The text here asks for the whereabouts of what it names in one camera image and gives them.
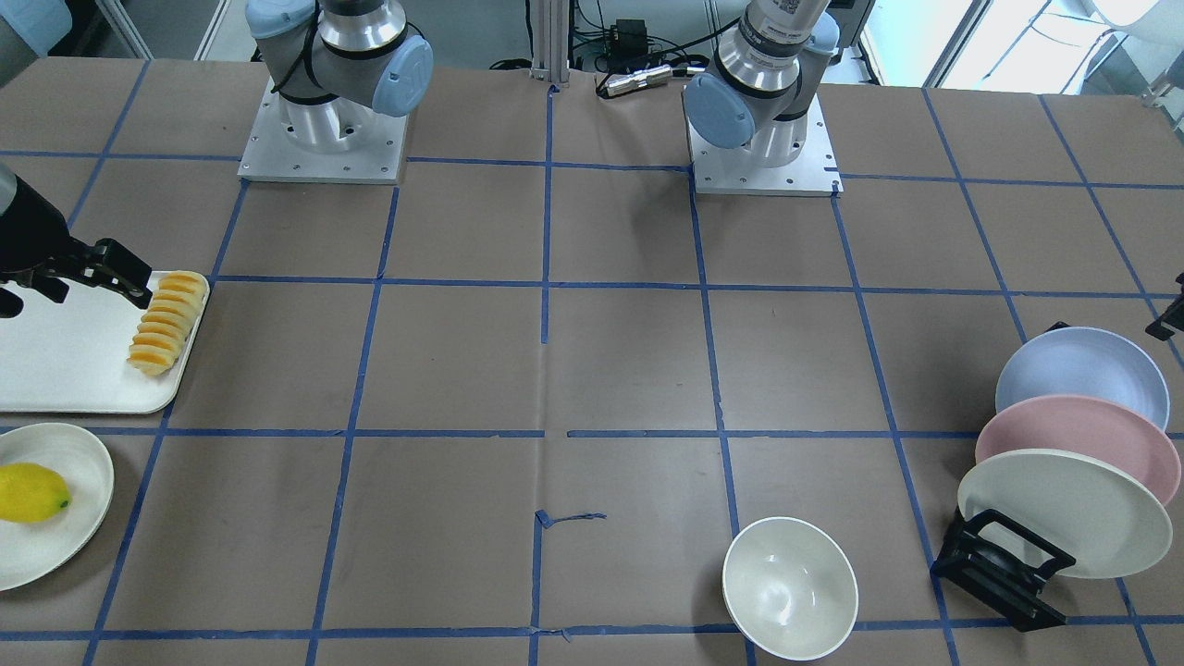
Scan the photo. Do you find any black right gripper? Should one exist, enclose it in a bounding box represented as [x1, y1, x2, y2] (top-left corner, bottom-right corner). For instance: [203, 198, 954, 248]
[0, 164, 153, 319]

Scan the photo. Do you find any blue plate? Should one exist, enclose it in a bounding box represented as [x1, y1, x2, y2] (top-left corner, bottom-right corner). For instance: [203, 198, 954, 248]
[993, 326, 1170, 429]

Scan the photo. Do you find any sliced bread loaf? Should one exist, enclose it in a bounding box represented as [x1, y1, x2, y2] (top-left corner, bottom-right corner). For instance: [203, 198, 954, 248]
[127, 270, 210, 376]

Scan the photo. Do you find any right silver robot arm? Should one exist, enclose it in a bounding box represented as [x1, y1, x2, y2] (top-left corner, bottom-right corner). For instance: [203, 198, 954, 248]
[1, 1, 433, 309]

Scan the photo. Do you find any pink plate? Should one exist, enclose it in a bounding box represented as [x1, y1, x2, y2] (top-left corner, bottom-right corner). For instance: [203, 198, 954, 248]
[974, 395, 1180, 505]

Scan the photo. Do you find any cream plate in rack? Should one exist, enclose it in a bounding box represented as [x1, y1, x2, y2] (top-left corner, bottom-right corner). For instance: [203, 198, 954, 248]
[958, 450, 1173, 579]

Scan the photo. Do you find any white round plate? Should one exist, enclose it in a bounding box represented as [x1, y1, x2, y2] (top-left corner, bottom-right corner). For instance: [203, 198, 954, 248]
[1, 423, 115, 590]

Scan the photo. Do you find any white rectangular tray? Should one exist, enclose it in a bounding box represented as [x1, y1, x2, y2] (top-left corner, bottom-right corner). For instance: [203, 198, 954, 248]
[1, 283, 197, 414]

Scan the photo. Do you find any yellow lemon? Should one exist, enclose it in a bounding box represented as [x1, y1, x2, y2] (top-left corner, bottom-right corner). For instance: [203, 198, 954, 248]
[1, 461, 72, 524]

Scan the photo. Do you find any black dish rack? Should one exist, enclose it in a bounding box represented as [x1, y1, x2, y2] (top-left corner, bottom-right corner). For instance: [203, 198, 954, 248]
[931, 321, 1075, 632]

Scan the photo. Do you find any white bowl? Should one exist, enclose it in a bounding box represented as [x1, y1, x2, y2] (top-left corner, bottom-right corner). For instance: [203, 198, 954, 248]
[721, 517, 861, 661]

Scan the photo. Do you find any silver cylinder connector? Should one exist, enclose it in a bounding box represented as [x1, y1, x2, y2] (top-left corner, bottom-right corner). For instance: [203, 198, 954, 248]
[596, 65, 675, 100]

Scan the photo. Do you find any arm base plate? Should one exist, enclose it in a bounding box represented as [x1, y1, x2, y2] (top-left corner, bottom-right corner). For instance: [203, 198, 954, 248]
[686, 97, 845, 197]
[238, 81, 408, 185]

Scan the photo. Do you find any aluminium frame post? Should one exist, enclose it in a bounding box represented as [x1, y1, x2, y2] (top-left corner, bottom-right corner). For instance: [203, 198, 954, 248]
[527, 0, 574, 90]

